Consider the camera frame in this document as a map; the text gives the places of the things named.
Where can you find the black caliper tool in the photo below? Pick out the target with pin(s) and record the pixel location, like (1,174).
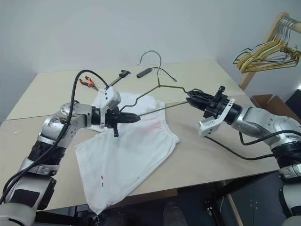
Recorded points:
(122,74)

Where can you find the bunch of hangers on rack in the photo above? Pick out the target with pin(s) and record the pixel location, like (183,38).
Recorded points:
(285,28)

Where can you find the brown cardboard box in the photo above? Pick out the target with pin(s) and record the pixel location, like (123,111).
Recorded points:
(265,103)

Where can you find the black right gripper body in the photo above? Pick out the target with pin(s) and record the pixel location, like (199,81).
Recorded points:
(215,106)

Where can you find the wooden hanger rack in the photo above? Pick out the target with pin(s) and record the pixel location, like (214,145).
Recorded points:
(249,76)

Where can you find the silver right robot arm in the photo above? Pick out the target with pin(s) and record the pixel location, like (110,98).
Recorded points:
(258,122)

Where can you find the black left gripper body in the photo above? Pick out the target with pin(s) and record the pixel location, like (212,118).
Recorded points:
(113,117)

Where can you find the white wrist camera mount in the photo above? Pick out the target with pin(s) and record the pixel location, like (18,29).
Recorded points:
(209,126)
(110,96)

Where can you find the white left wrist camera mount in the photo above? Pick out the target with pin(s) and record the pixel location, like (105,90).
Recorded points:
(110,96)

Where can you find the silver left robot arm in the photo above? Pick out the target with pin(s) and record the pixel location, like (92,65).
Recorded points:
(54,127)

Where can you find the black table frame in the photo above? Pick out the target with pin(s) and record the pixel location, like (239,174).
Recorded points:
(200,188)

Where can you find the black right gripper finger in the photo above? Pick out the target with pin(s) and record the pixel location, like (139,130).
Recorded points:
(198,104)
(202,96)

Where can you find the white shorts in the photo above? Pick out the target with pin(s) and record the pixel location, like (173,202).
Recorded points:
(122,160)

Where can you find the dark box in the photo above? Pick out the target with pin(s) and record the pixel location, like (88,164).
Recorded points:
(294,99)

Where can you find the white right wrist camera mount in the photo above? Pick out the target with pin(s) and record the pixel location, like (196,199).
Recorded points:
(209,126)

